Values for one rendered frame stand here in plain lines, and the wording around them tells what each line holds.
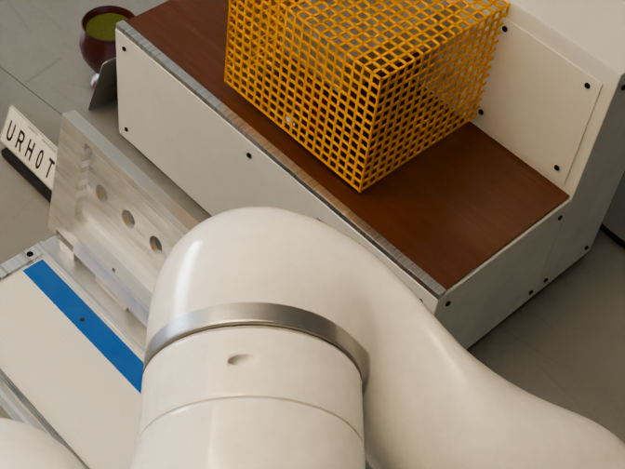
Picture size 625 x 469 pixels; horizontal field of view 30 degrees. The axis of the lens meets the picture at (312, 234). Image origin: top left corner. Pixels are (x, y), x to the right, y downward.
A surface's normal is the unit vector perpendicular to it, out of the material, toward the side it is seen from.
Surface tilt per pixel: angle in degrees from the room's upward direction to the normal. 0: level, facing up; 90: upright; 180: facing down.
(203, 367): 30
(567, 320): 0
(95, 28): 0
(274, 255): 4
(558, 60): 90
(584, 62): 90
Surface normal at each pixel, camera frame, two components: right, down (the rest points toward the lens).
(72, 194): -0.68, 0.34
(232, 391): -0.09, -0.61
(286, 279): 0.35, -0.58
